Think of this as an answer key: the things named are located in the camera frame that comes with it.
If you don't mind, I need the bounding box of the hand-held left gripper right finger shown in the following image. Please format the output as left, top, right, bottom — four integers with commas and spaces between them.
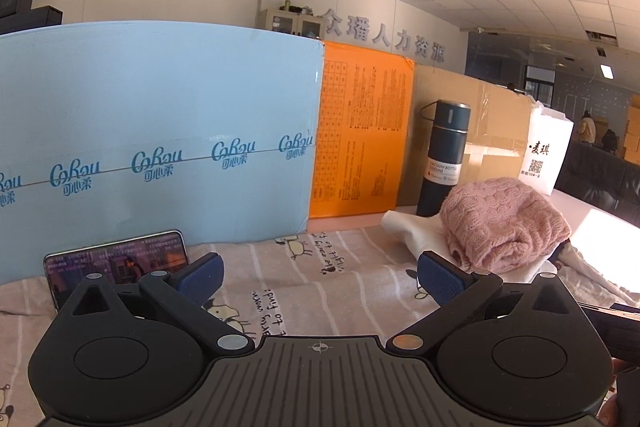
385, 250, 581, 355

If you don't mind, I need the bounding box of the grey wall lettering sign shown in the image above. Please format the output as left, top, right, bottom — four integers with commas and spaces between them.
321, 8, 447, 64

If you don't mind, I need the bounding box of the pink knitted sweater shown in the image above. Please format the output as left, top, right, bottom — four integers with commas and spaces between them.
440, 177, 573, 274

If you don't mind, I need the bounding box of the dark blue vacuum bottle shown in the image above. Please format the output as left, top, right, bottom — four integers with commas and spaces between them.
415, 99, 474, 218

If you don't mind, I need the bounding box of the smartphone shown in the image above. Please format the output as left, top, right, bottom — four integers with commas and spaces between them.
43, 230, 190, 311

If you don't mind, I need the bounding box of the orange printed box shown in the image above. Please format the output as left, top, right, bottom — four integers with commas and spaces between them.
306, 40, 417, 219

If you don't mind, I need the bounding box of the large light blue carton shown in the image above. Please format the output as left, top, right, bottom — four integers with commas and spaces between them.
0, 23, 327, 286

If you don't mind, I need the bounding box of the grey white fleece garment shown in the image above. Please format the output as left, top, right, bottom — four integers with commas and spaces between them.
549, 239, 640, 309

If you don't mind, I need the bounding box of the striped printed bed sheet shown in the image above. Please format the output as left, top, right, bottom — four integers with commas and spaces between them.
0, 227, 501, 427

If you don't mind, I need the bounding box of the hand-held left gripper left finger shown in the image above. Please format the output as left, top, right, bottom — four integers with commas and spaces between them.
59, 252, 257, 356

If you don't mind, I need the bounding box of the brown cardboard box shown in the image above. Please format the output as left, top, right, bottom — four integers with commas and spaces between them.
395, 64, 540, 208

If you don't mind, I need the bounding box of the black sofa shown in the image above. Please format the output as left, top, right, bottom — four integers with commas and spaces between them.
555, 141, 640, 229

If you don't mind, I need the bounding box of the white paper bag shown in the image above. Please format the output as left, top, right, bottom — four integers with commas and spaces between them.
519, 99, 576, 198

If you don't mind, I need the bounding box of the beige cabinet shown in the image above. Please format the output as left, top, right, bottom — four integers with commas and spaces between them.
257, 8, 327, 41

